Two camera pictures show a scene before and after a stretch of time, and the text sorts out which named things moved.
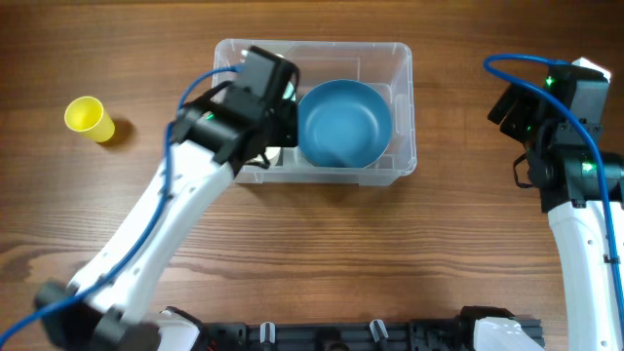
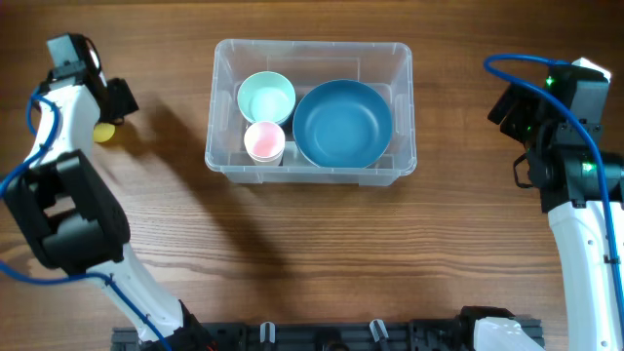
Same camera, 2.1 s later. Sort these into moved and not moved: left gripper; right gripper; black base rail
Moved: left gripper
Not moved: right gripper; black base rail
